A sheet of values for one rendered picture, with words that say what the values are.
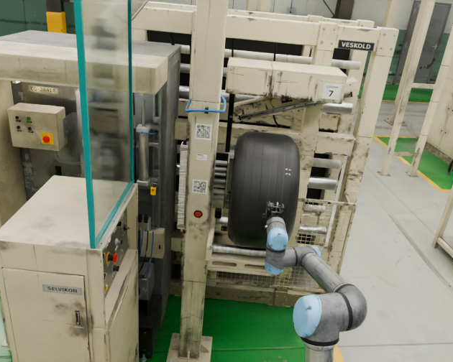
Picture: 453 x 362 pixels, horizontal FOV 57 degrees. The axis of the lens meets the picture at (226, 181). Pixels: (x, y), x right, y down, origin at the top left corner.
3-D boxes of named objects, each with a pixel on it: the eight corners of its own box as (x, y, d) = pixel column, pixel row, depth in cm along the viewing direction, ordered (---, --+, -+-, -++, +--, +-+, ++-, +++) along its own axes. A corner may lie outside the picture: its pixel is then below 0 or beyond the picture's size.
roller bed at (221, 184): (193, 203, 260) (195, 159, 247) (195, 192, 273) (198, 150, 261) (224, 207, 260) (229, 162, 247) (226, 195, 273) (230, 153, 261)
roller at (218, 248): (211, 246, 217) (212, 240, 221) (211, 253, 219) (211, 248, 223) (278, 253, 217) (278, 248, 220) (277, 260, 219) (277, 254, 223)
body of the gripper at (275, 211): (283, 202, 180) (286, 214, 169) (280, 220, 183) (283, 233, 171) (266, 200, 180) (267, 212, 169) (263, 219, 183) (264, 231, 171)
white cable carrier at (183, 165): (177, 228, 224) (180, 144, 203) (178, 223, 228) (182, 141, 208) (185, 229, 224) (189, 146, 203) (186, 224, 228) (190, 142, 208)
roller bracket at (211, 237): (205, 261, 217) (206, 245, 212) (211, 221, 253) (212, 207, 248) (211, 261, 217) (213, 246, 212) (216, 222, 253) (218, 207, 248)
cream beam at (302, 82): (224, 94, 216) (227, 65, 210) (226, 83, 239) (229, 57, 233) (342, 105, 216) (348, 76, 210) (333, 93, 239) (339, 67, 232)
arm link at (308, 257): (387, 300, 126) (314, 238, 171) (354, 304, 123) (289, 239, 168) (382, 334, 129) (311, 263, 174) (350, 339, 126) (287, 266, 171)
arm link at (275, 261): (294, 274, 165) (298, 249, 161) (267, 276, 162) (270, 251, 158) (287, 263, 172) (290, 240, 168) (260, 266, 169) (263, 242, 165)
